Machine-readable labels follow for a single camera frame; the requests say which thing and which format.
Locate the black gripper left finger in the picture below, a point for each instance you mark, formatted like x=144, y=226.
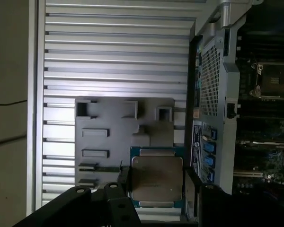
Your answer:
x=123, y=212

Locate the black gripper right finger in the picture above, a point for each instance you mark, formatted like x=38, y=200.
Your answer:
x=227, y=210

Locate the silver CPU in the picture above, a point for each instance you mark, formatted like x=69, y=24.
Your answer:
x=156, y=179

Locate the black RAM slot bank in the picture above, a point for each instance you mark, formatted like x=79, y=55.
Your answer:
x=262, y=110
x=262, y=45

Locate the CPU socket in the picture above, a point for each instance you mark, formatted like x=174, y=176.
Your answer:
x=274, y=80

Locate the black printed service label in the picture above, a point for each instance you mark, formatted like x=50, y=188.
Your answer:
x=197, y=146

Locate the grey parts rack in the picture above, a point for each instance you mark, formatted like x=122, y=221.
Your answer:
x=118, y=142

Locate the green motherboard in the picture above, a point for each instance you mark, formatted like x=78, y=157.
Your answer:
x=258, y=127

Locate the black open PC case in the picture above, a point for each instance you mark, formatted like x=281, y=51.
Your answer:
x=210, y=78

